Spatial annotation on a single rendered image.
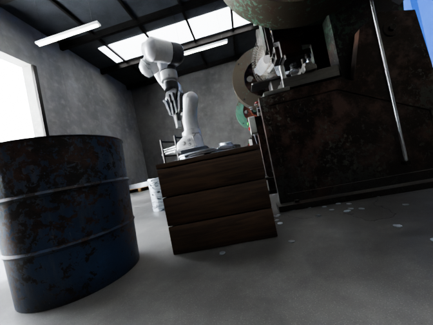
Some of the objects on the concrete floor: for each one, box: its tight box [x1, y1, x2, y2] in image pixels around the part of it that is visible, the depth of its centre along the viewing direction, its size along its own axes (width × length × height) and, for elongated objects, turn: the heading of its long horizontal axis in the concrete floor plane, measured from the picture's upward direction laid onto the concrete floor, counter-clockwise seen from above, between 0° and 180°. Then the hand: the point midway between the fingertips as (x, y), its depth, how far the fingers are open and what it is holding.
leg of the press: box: [258, 10, 433, 213], centre depth 102 cm, size 92×12×90 cm, turn 177°
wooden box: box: [156, 144, 278, 255], centre depth 93 cm, size 40×38×35 cm
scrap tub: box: [0, 134, 140, 313], centre depth 74 cm, size 42×42×48 cm
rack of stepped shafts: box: [159, 135, 182, 163], centre depth 361 cm, size 43×46×95 cm
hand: (178, 121), depth 101 cm, fingers closed
